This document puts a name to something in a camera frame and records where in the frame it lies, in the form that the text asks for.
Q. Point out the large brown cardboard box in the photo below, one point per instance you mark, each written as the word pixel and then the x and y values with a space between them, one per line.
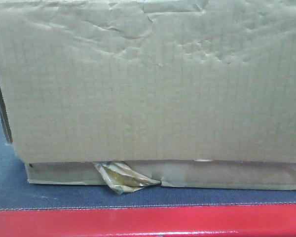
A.
pixel 136 93

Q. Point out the red cart edge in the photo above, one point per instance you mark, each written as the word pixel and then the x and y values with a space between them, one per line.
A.
pixel 190 221

